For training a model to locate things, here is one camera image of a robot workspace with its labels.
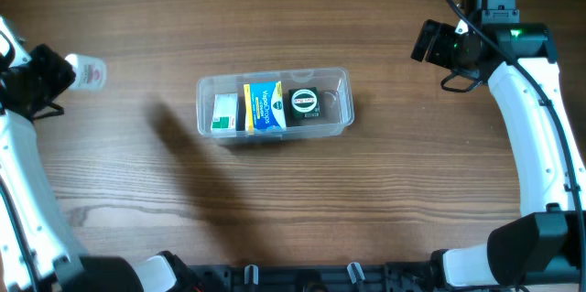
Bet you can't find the white spray bottle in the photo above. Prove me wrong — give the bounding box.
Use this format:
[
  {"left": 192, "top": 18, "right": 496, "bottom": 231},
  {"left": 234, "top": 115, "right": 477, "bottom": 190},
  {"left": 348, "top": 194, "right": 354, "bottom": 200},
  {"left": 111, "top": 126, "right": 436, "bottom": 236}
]
[{"left": 65, "top": 53, "right": 107, "bottom": 91}]

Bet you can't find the clear plastic container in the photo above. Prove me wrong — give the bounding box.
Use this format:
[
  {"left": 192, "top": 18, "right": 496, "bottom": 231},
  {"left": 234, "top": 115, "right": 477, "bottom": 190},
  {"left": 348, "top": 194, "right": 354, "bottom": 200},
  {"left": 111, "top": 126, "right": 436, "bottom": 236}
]
[{"left": 196, "top": 67, "right": 354, "bottom": 144}]

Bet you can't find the green round-logo box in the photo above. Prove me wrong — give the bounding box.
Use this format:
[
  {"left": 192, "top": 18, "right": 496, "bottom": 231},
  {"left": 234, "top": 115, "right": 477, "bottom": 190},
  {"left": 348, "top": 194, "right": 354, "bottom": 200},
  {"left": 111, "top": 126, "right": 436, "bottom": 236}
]
[{"left": 288, "top": 87, "right": 320, "bottom": 120}]

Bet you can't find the white Panadol box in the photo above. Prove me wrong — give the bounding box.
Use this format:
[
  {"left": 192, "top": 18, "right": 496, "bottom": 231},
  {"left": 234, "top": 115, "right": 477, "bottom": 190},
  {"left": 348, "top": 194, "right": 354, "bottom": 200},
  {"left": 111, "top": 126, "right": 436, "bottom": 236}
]
[{"left": 211, "top": 92, "right": 239, "bottom": 132}]

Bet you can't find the blue yellow VapoDrops box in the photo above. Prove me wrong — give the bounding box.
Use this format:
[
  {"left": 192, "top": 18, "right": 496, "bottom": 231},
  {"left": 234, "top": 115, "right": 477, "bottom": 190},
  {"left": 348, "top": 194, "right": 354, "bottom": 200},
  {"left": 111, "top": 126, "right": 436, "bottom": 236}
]
[{"left": 244, "top": 81, "right": 287, "bottom": 134}]

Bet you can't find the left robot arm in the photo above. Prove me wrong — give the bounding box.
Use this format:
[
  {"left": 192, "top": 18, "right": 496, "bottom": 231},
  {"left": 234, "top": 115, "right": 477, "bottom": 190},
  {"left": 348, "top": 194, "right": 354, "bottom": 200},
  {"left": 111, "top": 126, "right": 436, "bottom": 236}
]
[{"left": 1, "top": 20, "right": 181, "bottom": 291}]

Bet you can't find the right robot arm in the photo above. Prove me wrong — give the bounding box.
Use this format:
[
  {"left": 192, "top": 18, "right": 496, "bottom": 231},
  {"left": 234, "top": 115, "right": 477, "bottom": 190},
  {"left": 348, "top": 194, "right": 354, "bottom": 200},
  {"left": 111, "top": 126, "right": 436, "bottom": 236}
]
[{"left": 411, "top": 0, "right": 585, "bottom": 291}]

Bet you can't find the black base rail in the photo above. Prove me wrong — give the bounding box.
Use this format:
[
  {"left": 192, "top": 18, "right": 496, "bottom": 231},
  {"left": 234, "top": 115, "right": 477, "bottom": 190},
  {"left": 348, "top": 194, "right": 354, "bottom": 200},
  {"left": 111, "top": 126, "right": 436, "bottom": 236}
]
[{"left": 190, "top": 262, "right": 436, "bottom": 292}]

